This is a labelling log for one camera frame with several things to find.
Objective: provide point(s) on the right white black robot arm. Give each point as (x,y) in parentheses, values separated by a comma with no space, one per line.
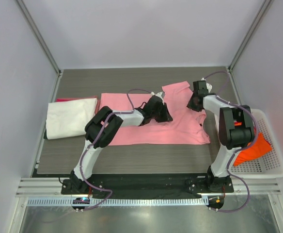
(235,131)

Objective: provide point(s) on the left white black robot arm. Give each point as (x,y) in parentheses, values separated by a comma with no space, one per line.
(101,130)

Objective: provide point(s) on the aluminium frame post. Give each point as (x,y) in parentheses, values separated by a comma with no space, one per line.
(266,4)
(33,27)

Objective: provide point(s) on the right aluminium frame post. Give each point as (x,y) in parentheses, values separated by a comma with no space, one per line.
(266,4)

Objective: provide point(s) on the folded red t shirt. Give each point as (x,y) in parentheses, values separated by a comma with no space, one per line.
(71,99)

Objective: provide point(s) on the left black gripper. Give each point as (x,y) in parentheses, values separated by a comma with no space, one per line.
(165,116)

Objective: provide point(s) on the white perforated plastic basket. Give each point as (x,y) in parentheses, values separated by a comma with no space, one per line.
(270,165)

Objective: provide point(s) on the left aluminium frame post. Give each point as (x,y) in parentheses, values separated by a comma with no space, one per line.
(33,27)

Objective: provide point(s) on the orange t shirt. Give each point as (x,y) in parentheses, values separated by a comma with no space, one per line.
(259,149)

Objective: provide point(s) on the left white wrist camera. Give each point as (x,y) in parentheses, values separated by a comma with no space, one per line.
(159,95)

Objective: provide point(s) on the folded dusty pink t shirt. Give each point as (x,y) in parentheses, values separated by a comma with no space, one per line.
(97,106)

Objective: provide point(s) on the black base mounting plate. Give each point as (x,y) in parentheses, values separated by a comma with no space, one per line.
(161,186)

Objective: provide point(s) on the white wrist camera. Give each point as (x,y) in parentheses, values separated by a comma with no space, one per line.
(208,85)
(159,95)

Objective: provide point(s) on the folded white t shirt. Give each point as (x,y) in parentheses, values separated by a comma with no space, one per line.
(69,118)

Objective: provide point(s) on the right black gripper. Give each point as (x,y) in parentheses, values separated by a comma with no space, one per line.
(191,105)

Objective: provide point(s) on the white slotted cable duct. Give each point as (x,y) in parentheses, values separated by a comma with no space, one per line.
(84,202)

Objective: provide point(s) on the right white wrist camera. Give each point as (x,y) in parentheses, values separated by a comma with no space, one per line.
(208,85)

